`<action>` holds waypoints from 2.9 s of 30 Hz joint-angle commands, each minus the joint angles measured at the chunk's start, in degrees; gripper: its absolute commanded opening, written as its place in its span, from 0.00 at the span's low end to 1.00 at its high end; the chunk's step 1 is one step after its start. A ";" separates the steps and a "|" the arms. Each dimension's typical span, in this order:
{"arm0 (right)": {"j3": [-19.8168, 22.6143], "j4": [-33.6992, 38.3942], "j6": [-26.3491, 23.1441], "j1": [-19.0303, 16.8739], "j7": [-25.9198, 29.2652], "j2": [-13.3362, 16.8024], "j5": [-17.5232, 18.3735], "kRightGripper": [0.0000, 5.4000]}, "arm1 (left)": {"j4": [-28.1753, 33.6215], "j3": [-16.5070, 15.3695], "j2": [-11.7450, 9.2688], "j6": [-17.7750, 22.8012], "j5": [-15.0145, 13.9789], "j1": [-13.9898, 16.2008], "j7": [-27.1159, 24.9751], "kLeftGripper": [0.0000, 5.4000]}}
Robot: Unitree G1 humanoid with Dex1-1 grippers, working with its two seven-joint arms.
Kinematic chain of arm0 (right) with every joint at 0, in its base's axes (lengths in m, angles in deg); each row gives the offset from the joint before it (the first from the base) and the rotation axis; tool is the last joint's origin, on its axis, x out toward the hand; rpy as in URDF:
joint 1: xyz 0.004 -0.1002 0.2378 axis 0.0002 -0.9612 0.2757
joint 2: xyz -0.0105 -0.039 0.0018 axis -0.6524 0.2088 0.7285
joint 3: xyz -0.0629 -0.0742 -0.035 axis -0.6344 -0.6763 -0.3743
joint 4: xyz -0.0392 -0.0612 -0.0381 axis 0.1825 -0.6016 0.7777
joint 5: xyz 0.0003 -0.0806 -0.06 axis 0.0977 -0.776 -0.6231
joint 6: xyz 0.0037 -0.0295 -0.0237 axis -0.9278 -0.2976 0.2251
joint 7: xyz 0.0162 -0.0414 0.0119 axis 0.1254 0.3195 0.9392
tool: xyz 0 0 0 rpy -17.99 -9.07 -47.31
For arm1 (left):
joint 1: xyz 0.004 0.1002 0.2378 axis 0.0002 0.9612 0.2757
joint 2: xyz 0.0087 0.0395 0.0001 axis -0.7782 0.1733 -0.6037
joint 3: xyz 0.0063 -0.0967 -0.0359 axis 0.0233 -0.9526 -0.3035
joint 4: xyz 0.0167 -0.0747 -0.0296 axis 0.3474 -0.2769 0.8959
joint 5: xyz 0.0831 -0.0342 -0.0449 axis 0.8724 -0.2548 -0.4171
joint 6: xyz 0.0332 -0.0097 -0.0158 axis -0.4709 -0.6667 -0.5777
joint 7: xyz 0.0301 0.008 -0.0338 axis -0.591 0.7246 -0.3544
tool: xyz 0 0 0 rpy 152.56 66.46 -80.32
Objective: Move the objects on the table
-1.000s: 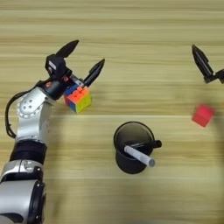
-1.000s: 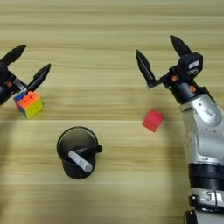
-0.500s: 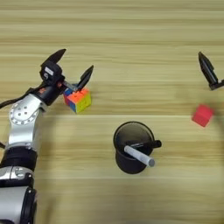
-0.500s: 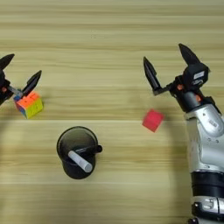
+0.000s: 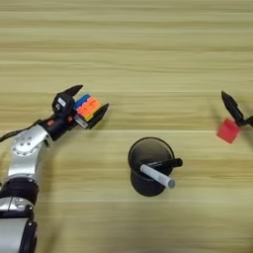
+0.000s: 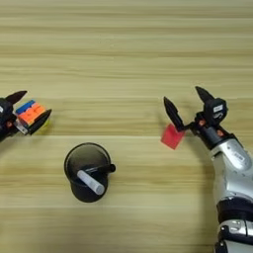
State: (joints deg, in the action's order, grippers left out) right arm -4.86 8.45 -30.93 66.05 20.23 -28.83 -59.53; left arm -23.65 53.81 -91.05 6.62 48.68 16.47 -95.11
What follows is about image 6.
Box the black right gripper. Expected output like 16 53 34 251
163 86 236 151

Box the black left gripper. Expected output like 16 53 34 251
0 90 53 142

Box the multicolour puzzle cube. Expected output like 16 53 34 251
15 99 51 127

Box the red cube block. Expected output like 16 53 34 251
160 123 186 151

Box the black mesh pen cup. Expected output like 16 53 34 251
63 141 112 204

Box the black marker pen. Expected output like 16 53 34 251
85 163 117 175

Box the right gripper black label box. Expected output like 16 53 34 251
203 97 229 127

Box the grey marker pen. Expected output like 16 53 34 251
76 170 107 196

